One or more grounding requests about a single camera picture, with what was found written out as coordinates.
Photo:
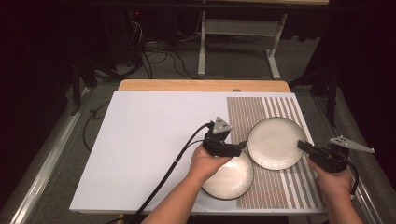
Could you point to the brown striped placemat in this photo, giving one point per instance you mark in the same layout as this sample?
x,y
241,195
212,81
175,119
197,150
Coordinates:
x,y
246,118

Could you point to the metal floor rail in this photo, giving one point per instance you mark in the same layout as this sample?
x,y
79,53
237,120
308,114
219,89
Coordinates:
x,y
46,180
369,208

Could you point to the wooden table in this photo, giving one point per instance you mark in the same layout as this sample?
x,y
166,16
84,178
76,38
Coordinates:
x,y
186,85

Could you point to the person's right hand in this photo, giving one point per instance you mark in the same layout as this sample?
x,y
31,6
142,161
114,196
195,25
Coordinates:
x,y
334,183

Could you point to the white board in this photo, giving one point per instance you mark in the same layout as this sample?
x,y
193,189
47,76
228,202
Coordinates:
x,y
140,130

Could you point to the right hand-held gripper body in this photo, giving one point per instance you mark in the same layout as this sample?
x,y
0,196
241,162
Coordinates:
x,y
331,158

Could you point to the black curtain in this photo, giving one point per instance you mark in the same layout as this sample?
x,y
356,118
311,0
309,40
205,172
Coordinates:
x,y
31,93
367,62

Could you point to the white metal desk frame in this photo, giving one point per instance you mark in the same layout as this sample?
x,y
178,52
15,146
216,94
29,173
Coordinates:
x,y
201,46

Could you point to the white plate with dark rim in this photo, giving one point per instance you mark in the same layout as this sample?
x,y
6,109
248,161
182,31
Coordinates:
x,y
274,143
233,180

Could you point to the black stand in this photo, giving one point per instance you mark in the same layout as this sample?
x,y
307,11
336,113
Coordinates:
x,y
332,99
75,87

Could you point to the person's left hand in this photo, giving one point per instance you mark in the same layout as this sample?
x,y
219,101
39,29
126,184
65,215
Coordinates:
x,y
204,165

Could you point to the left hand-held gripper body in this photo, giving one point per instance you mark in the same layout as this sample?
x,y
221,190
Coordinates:
x,y
218,146

